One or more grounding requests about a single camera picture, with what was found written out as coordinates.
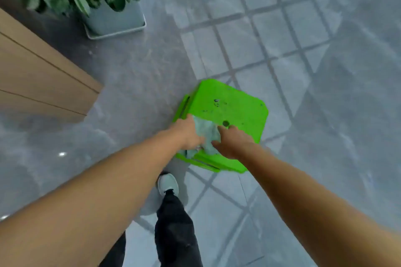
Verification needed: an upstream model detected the white sneaker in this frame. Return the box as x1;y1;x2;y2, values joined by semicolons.
157;173;180;198

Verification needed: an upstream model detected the person's left hand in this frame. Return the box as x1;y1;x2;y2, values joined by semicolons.
169;114;206;151

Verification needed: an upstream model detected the bright green plastic stool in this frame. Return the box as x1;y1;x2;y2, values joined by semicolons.
172;79;269;174

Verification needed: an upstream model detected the person's right hand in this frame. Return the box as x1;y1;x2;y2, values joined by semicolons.
211;125;255;160

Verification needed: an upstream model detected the person's left forearm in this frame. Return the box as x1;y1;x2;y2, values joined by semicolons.
0;127;185;267

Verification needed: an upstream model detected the grey square plant pot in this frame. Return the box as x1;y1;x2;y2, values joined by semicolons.
80;0;147;40

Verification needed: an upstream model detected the person's right forearm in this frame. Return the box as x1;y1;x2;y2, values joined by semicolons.
235;142;401;267

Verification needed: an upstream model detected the light green cleaning cloth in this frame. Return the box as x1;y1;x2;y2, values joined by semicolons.
185;116;223;160

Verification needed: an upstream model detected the black trouser leg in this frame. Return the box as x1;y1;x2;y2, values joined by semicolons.
98;231;127;267
154;189;203;267

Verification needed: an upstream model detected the light wooden cabinet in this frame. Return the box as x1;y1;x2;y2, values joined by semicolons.
0;8;104;124

